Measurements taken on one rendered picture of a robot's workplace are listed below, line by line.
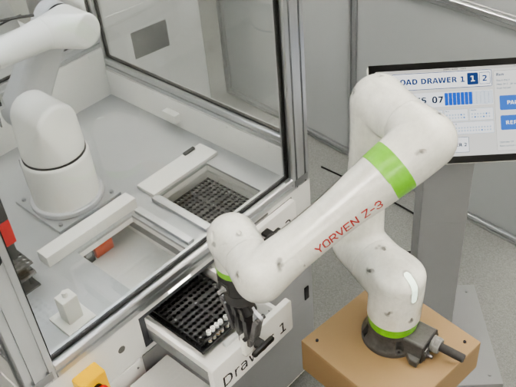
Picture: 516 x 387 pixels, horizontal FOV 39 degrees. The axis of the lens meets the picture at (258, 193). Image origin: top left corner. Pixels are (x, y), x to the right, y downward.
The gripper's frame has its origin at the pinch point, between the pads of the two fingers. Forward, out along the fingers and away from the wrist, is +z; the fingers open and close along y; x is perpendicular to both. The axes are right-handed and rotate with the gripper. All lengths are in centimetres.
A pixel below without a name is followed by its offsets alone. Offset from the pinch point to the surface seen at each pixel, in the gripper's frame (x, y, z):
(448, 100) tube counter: 97, -4, -18
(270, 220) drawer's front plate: 37.7, -25.3, 0.5
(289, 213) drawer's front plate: 46, -25, 3
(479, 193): 170, -22, 76
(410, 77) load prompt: 93, -15, -24
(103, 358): -23.9, -27.1, 3.4
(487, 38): 171, -28, 1
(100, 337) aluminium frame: -22.7, -27.1, -3.4
